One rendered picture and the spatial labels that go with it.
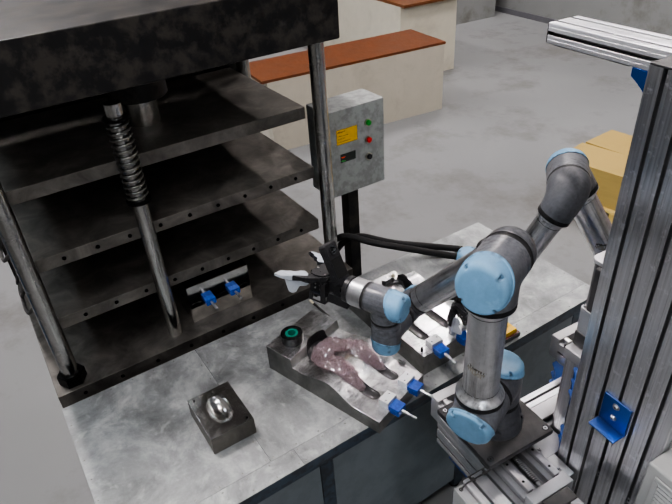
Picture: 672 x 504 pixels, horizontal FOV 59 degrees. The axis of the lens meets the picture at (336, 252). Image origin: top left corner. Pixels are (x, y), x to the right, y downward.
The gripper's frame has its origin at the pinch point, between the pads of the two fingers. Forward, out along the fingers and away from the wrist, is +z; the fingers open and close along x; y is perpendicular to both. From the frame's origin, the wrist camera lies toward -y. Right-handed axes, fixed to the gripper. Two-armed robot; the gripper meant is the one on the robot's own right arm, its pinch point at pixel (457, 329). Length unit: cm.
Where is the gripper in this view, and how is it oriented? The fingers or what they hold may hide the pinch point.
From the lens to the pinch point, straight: 221.5
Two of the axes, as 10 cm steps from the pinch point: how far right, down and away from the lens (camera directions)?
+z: 0.6, 8.2, 5.6
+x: 8.3, -3.5, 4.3
